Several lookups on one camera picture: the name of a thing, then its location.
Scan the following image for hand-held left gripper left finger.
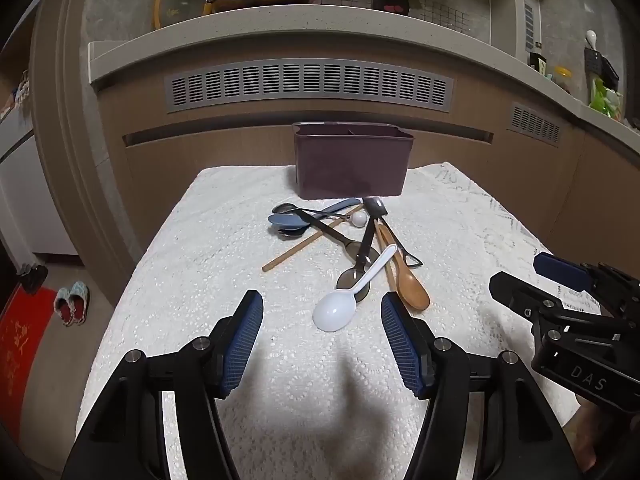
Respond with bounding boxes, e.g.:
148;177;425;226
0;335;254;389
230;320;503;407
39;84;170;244
62;289;265;480

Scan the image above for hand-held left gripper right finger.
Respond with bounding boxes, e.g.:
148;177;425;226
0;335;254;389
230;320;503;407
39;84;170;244
381;292;586;480

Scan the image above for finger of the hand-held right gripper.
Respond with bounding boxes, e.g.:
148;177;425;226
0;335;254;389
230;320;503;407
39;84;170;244
533;252;640;322
489;271;637;347

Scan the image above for wooden spoon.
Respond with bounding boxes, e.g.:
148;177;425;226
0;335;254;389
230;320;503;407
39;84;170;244
375;224;431;311

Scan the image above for white plastic spoon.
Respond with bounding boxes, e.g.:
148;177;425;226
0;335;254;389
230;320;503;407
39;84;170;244
313;244;398;333

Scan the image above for wooden chopstick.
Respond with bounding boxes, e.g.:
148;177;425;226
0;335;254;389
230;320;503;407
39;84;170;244
262;204;363;273

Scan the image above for white ball-handled metal spoon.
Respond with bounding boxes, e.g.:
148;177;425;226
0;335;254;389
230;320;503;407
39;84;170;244
272;202;369;228

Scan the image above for blue spoon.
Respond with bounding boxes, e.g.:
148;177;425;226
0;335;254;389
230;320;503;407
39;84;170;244
267;198;362;228

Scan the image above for black metal spoon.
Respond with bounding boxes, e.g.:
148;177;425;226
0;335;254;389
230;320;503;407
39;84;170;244
362;196;425;268

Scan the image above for maroon plastic utensil holder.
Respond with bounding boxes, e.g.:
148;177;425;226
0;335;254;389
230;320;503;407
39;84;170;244
292;121;416;201

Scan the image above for white lace tablecloth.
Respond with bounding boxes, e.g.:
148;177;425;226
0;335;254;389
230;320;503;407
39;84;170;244
75;161;601;480

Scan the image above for small grey vent grille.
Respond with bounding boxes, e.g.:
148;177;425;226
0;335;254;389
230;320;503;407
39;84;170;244
509;101;563;147

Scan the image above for blue fabric slipper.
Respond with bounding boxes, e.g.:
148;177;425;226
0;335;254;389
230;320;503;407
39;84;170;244
54;287;76;326
67;281;91;321

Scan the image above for green plastic bag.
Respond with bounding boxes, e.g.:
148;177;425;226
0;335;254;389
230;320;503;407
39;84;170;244
589;77;623;118

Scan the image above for wooden cabinet front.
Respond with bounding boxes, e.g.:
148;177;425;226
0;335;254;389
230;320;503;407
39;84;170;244
30;40;640;311

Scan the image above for black shoes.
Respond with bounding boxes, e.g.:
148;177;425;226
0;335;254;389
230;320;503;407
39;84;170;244
15;262;49;295

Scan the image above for red floor mat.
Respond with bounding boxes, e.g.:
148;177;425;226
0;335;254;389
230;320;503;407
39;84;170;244
0;285;56;441

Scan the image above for white cabinet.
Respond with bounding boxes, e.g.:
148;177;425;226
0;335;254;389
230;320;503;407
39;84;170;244
0;105;81;261

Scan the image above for large grey vent grille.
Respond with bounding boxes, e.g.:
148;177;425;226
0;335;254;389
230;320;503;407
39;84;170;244
164;58;456;115

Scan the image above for speckled stone countertop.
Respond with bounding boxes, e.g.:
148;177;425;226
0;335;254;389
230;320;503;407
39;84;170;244
87;2;640;136

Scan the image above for yellow-rimmed glass lid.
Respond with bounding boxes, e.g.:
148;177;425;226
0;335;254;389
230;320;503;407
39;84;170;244
152;0;223;31

